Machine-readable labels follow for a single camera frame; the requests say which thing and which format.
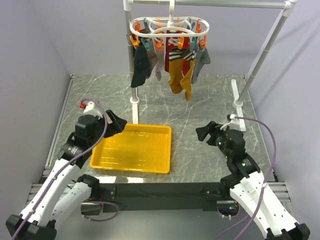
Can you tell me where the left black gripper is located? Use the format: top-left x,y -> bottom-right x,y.
88,109 -> 127,147

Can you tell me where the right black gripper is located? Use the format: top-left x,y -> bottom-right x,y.
195,120 -> 233,160

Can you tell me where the white round clip hanger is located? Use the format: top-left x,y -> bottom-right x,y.
129,0 -> 210,39

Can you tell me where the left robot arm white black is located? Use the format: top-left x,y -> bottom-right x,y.
5,109 -> 127,240

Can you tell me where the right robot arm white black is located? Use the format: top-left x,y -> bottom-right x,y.
195,121 -> 310,240

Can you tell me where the left silver rack pole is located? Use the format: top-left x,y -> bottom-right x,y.
122,0 -> 140,124

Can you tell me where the yellow plastic tray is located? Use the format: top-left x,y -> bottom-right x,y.
89,123 -> 172,174

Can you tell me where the dark navy hanging sock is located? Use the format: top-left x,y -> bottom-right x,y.
130,46 -> 151,88

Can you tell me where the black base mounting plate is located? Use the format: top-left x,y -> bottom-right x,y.
100,182 -> 230,211

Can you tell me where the grey hanging sock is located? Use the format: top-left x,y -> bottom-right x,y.
191,47 -> 211,84

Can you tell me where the beige hanging sock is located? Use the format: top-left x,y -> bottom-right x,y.
147,45 -> 165,81

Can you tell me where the red hanging sock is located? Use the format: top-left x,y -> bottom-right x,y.
164,37 -> 197,76

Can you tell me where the top silver rack bar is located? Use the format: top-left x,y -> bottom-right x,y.
129,0 -> 288,8

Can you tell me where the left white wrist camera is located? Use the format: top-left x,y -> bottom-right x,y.
79,100 -> 103,118

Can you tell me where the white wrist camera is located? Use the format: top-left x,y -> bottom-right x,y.
79,100 -> 103,118
220,114 -> 241,131

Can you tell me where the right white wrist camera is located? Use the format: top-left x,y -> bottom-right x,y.
220,114 -> 241,131

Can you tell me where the aluminium rail frame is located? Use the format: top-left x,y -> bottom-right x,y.
29,73 -> 292,206

